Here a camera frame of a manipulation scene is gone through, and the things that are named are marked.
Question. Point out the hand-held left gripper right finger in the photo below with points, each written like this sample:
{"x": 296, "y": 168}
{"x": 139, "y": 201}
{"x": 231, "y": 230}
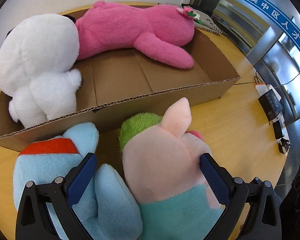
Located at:
{"x": 215, "y": 180}

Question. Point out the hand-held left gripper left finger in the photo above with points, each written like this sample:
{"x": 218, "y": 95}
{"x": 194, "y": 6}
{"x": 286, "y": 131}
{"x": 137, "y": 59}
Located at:
{"x": 81, "y": 180}

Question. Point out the light blue plush toy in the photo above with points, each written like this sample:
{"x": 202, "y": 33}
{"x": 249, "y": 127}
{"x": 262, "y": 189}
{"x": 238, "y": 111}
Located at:
{"x": 47, "y": 165}

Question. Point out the pink pig plush toy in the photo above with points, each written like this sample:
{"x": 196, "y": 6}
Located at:
{"x": 160, "y": 170}

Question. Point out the brown cardboard box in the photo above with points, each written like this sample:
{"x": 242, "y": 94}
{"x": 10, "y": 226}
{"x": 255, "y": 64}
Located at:
{"x": 130, "y": 80}

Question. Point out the wooden desktop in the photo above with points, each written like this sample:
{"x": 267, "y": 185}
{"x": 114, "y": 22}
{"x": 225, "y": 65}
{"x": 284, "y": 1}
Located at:
{"x": 240, "y": 135}

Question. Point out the black and white small gadget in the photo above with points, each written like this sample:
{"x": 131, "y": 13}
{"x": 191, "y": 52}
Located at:
{"x": 283, "y": 145}

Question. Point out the small black charger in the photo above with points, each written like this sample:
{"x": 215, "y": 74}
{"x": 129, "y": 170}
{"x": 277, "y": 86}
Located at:
{"x": 278, "y": 130}

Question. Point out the black power adapter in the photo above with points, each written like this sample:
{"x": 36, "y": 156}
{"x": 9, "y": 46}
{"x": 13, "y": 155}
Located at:
{"x": 271, "y": 105}

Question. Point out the white power bank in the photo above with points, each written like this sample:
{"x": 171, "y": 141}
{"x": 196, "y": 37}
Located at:
{"x": 263, "y": 88}

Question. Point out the white panda plush toy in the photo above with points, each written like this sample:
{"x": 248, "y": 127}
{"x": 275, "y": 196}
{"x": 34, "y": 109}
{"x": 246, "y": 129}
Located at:
{"x": 40, "y": 62}

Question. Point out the magenta plush toy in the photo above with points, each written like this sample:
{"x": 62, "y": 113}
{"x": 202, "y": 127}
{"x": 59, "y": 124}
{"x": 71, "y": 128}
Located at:
{"x": 130, "y": 27}

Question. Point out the blue banner strip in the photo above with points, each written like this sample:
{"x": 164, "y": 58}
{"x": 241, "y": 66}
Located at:
{"x": 277, "y": 12}

